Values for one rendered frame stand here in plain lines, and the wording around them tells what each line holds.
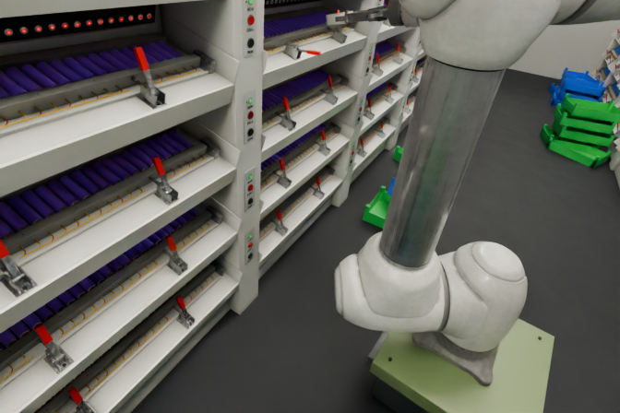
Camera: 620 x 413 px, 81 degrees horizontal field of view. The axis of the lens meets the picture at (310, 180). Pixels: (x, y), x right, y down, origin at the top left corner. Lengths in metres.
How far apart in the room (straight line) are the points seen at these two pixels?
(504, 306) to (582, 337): 0.79
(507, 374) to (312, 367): 0.50
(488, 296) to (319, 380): 0.55
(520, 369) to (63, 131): 1.01
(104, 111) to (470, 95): 0.53
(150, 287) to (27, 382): 0.24
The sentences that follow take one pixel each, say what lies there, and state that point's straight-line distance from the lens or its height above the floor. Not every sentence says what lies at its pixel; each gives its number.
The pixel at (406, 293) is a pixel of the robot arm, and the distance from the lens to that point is 0.71.
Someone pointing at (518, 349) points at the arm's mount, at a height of 0.25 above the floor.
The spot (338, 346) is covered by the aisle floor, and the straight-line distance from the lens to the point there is 1.21.
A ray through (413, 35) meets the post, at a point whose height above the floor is 0.66.
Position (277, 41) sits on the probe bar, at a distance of 0.99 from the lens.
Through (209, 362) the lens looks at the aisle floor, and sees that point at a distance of 1.17.
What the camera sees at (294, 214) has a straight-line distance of 1.35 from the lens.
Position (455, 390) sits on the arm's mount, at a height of 0.24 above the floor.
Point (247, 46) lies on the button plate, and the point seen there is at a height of 0.82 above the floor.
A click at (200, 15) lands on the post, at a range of 0.81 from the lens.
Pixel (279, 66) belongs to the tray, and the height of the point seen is 0.75.
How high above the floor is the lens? 1.01
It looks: 33 degrees down
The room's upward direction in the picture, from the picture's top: 6 degrees clockwise
